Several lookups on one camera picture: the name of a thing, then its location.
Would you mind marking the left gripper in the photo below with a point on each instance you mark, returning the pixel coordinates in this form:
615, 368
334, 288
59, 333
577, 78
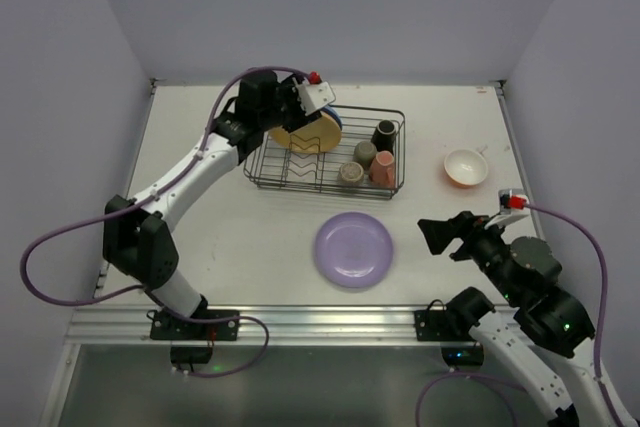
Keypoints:
293, 110

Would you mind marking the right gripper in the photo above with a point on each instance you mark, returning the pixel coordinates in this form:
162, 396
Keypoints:
466, 236

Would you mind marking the blue plate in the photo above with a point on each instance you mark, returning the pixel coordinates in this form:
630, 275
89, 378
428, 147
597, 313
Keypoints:
334, 115

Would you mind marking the yellow plate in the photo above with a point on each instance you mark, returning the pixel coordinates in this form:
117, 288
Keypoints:
320, 136

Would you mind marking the orange white bowl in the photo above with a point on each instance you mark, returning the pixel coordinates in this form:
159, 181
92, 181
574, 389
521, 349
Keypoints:
465, 167

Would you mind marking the purple plate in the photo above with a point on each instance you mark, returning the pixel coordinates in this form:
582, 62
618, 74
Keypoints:
353, 250

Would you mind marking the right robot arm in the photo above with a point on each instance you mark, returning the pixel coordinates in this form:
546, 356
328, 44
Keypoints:
559, 364

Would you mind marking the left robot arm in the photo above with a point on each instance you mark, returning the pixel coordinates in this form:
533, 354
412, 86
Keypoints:
138, 232

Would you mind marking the pink cup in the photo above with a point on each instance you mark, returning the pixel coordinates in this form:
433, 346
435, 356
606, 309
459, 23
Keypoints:
382, 170

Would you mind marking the grey-green cup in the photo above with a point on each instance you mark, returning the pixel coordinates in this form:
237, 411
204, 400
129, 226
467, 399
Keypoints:
364, 153

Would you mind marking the speckled grey cup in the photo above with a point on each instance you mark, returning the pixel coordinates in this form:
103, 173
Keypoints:
351, 173

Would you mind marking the black cup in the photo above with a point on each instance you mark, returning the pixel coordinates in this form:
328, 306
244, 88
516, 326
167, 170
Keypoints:
384, 136

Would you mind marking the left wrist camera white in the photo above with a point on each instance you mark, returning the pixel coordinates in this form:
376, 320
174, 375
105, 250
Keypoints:
314, 97

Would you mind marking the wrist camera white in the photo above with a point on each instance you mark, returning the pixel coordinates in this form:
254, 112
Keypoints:
314, 97
512, 208

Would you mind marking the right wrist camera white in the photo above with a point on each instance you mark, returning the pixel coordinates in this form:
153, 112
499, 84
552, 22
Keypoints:
512, 208

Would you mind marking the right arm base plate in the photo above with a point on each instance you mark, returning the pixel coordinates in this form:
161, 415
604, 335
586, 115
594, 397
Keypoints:
430, 324

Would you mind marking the black wire dish rack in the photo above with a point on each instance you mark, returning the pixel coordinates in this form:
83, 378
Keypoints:
281, 168

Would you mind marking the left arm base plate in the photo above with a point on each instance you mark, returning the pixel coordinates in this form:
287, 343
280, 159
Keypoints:
221, 325

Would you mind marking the aluminium rail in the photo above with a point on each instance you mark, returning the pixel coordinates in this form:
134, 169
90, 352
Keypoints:
310, 326

